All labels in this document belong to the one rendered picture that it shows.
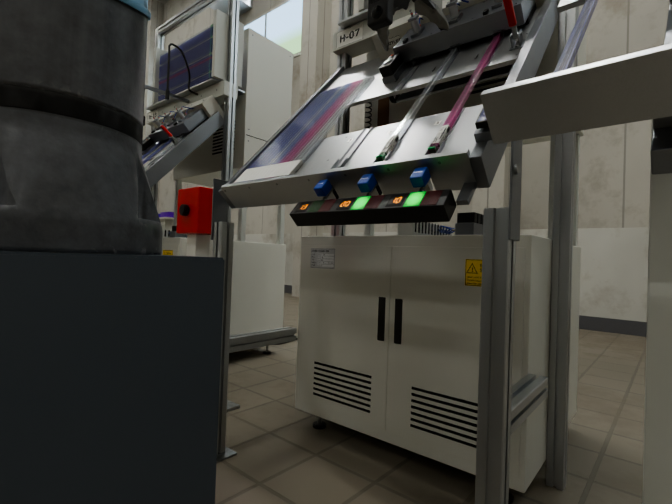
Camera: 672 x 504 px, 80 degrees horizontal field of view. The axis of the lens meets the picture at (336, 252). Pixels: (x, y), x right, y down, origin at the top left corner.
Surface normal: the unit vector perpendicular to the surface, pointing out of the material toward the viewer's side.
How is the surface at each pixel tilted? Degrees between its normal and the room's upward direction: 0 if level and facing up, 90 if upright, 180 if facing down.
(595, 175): 90
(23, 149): 72
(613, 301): 90
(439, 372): 90
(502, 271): 90
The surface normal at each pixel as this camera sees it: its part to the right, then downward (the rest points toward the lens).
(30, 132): 0.39, -0.30
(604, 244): -0.65, -0.04
